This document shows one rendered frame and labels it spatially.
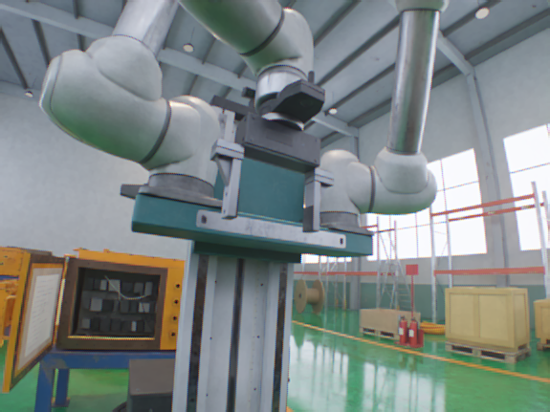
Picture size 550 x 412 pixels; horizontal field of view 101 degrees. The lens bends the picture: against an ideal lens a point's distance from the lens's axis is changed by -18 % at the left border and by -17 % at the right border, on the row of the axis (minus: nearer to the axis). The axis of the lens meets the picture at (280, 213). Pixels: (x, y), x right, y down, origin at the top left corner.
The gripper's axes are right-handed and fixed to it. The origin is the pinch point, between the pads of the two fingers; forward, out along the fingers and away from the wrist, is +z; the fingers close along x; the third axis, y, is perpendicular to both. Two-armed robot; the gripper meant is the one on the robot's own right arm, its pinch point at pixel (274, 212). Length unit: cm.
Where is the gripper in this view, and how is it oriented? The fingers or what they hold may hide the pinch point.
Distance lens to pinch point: 39.4
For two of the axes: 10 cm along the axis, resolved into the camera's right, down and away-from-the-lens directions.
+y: -5.0, 1.8, 8.5
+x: -8.6, -1.7, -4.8
